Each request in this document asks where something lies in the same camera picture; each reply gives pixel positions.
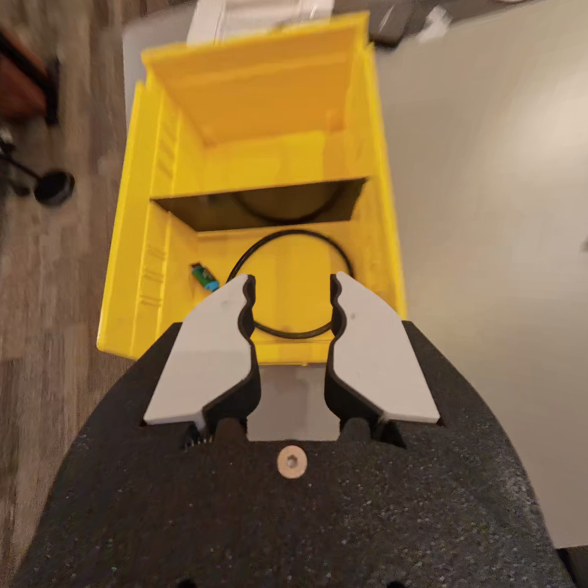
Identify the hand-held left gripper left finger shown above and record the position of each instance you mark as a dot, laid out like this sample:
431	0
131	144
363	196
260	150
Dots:
202	358

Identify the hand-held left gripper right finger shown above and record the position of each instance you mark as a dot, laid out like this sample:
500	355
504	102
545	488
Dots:
381	363

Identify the yellow plastic bin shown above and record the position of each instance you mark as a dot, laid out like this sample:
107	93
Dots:
275	115

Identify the dark bin divider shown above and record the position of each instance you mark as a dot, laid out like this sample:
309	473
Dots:
193	211

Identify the black chair base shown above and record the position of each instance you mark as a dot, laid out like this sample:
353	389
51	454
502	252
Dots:
55	186

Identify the brown wooden furniture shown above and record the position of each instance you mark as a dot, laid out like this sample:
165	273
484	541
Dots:
18	82

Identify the white box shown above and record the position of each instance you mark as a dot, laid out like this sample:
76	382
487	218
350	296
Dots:
206	23

